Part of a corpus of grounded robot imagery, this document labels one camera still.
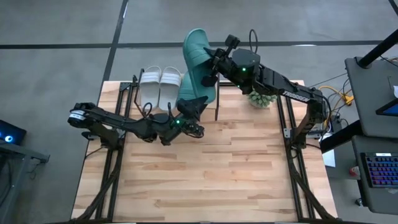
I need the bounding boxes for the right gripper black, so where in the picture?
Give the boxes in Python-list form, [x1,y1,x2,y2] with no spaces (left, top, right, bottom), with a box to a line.
[201,47,261,88]

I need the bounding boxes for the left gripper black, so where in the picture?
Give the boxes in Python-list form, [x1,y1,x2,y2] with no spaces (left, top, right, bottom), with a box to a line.
[155,95,209,146]

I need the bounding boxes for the wooden shelf with black frame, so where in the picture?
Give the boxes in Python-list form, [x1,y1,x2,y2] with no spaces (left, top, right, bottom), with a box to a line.
[133,67,221,123]

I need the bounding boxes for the green rubber slide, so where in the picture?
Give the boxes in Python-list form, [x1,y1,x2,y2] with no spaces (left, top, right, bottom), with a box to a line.
[182,27,218,105]
[176,70,200,106]

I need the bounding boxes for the light grey rubber slide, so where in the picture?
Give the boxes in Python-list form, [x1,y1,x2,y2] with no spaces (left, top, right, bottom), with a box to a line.
[139,65,162,110]
[158,65,183,112]

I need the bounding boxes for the green succulent in patterned pot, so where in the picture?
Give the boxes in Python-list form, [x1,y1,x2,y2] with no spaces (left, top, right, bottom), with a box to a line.
[247,88,279,110]

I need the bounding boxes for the power strip with plugs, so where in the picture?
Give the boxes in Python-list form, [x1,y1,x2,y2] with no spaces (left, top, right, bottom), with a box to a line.
[328,114,343,134]

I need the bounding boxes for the white paper sheet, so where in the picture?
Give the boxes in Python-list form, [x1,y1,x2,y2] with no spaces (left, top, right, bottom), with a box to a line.
[322,148,337,169]

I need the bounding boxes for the black diagonal beam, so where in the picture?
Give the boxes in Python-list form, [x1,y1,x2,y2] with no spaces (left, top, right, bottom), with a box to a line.
[319,119,363,154]

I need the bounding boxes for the large grey desk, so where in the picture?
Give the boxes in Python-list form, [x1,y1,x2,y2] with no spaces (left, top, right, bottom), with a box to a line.
[344,55,398,139]

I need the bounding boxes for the black round pole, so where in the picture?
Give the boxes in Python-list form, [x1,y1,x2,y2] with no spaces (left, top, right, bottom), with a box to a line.
[356,28,398,68]

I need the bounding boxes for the grey metal stand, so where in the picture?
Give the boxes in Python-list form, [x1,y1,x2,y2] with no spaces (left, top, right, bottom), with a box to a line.
[0,138,51,224]

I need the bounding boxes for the tablet with blue screen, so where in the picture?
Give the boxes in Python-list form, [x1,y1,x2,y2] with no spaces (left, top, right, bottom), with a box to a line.
[375,98,398,118]

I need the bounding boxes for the computer case with blue light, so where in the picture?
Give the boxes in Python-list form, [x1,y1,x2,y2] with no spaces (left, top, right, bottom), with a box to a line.
[0,119,28,147]

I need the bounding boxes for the backlit computer keyboard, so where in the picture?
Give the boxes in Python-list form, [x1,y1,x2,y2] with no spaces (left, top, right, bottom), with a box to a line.
[360,151,398,189]

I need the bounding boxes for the grey desk with keyboard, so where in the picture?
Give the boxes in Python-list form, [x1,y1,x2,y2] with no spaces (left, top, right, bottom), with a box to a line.
[351,135,398,216]

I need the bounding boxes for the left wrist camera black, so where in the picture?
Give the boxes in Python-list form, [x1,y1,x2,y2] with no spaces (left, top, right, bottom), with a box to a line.
[176,98,196,118]

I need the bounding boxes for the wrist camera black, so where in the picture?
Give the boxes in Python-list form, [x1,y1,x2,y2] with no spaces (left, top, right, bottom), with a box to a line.
[176,98,196,118]
[223,33,241,57]

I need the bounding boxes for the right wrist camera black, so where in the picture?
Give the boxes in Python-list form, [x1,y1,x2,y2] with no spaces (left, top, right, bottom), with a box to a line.
[223,33,241,57]

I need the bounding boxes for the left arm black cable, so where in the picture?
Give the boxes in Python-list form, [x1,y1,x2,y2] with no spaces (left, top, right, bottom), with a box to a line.
[141,101,175,125]

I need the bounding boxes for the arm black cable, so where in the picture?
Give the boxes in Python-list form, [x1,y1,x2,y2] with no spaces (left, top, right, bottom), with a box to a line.
[141,101,175,125]
[248,28,259,54]

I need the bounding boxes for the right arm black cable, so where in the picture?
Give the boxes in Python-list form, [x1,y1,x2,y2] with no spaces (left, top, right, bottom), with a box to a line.
[248,28,259,54]

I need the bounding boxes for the black aluminium rig frame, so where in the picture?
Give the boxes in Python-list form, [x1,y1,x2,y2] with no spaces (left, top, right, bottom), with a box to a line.
[70,73,340,223]

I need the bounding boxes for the yellow cable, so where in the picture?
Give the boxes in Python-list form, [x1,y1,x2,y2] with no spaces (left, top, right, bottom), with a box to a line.
[316,85,355,127]

